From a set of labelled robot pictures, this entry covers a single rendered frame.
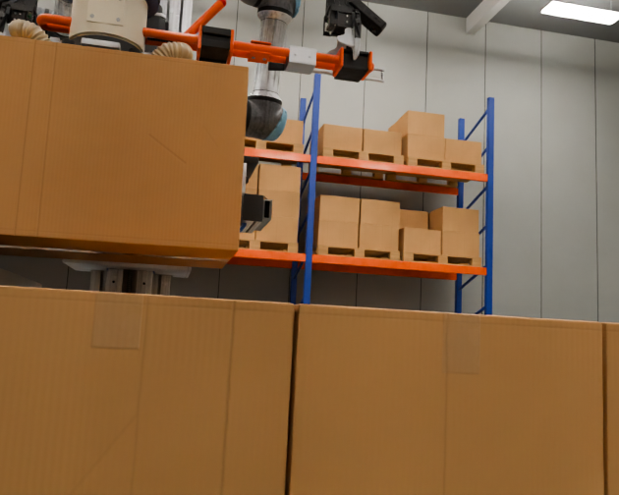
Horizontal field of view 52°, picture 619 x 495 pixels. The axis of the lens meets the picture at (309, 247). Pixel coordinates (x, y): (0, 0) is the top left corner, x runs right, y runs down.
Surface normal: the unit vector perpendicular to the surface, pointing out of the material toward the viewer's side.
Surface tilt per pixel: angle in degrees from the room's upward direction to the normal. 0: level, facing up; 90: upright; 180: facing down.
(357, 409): 90
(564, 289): 90
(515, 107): 90
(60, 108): 90
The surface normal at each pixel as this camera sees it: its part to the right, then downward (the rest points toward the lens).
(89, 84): 0.22, -0.12
